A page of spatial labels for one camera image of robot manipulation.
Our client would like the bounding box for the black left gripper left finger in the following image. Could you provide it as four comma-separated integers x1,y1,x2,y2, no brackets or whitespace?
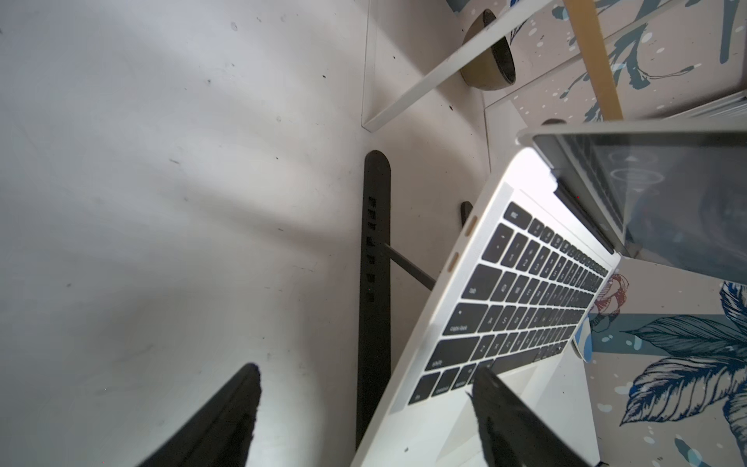
141,363,262,466

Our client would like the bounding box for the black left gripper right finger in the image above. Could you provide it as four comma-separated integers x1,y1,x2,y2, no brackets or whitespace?
471,369,587,467

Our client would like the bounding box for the silver laptop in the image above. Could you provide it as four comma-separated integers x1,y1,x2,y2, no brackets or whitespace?
353,119,746,466

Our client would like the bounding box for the black laptop stand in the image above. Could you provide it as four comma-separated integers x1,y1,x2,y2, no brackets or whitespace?
355,149,475,449

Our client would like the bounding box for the white wooden two-tier shelf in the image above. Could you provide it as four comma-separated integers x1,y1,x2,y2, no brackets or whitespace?
360,0,626,133

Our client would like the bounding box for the beige floral bowl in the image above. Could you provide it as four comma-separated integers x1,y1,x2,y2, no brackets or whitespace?
460,37,517,91

